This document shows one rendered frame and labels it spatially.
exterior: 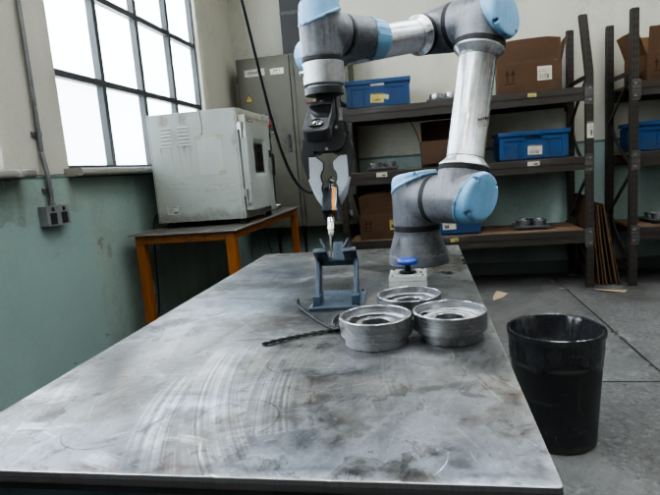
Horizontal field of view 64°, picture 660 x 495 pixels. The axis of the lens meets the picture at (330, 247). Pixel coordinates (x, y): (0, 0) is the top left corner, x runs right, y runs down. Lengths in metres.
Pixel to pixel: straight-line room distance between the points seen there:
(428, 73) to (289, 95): 1.22
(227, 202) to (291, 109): 1.83
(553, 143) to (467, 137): 3.18
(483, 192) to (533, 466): 0.80
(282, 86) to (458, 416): 4.32
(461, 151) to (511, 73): 3.16
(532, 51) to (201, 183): 2.63
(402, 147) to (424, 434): 4.34
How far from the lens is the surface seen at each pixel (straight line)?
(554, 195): 4.92
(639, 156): 4.46
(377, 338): 0.72
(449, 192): 1.20
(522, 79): 4.38
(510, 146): 4.34
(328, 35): 0.98
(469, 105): 1.26
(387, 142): 4.80
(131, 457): 0.57
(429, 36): 1.36
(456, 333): 0.74
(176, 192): 3.16
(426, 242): 1.30
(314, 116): 0.92
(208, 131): 3.08
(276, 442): 0.54
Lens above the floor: 1.05
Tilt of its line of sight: 9 degrees down
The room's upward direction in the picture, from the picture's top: 4 degrees counter-clockwise
